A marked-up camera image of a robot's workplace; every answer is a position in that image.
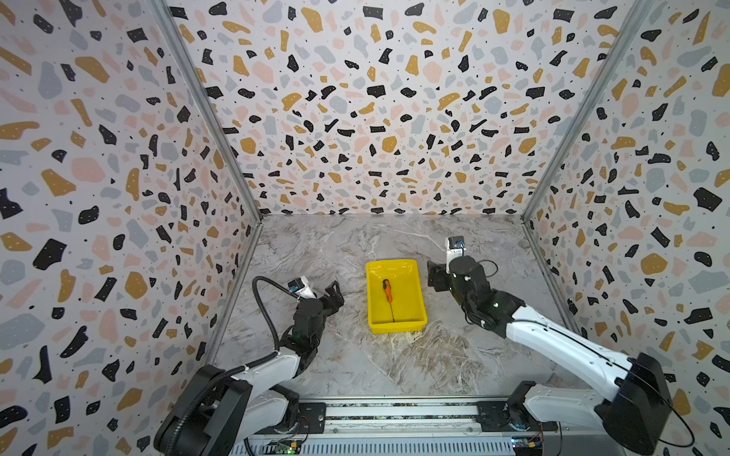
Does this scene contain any orange handled screwdriver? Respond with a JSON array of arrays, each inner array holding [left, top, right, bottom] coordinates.
[[382, 279, 395, 322]]

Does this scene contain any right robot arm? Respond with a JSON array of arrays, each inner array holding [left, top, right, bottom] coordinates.
[[427, 256, 674, 455]]

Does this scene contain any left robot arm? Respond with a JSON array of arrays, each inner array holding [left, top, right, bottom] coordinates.
[[153, 275, 345, 455]]

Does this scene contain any yellow plastic bin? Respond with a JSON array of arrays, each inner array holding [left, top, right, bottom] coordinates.
[[366, 260, 428, 334]]

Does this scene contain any green circuit board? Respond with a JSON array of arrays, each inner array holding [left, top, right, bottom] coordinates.
[[262, 440, 302, 455]]

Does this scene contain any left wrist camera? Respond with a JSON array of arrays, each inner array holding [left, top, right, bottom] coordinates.
[[287, 275, 313, 299]]

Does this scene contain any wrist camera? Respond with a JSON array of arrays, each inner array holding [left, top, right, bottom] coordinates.
[[287, 275, 313, 299], [445, 236, 466, 274]]

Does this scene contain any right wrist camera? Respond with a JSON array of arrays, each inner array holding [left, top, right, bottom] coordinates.
[[445, 236, 466, 274]]

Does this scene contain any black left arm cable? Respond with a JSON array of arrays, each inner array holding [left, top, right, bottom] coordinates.
[[164, 275, 300, 456]]

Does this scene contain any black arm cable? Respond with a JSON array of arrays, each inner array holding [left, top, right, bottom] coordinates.
[[164, 275, 300, 456], [475, 258, 697, 450]]

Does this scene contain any aluminium mounting rail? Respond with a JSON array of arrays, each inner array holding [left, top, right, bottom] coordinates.
[[232, 397, 626, 455]]

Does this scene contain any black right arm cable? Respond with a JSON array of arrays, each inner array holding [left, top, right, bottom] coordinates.
[[475, 258, 697, 450]]

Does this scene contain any left corner metal post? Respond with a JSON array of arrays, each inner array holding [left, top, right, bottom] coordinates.
[[148, 0, 262, 226]]

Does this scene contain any corner metal post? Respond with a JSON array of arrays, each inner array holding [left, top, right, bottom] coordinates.
[[521, 0, 654, 226], [148, 0, 262, 226]]

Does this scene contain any right corner metal post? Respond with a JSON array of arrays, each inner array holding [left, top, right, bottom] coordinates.
[[521, 0, 654, 226]]

